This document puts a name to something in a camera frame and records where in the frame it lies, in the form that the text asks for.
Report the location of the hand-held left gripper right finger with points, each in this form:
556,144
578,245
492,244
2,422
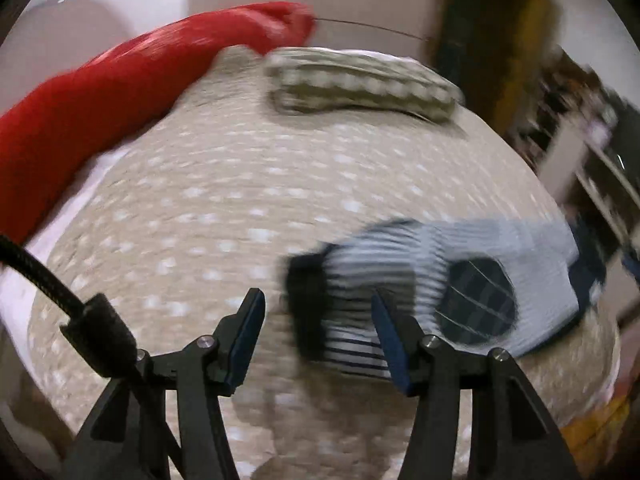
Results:
389,340

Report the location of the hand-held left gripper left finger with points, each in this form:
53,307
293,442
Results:
248,332

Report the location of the blue striped sock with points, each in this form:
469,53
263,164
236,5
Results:
440,290

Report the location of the beige dotted bed sheet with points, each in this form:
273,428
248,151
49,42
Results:
210,200

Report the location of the grey dotted sock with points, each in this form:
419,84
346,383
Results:
360,85

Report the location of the cluttered shelf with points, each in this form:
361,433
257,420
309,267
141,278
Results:
585,160

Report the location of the red blanket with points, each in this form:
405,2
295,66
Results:
125,90

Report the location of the dark wooden door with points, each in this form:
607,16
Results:
495,35

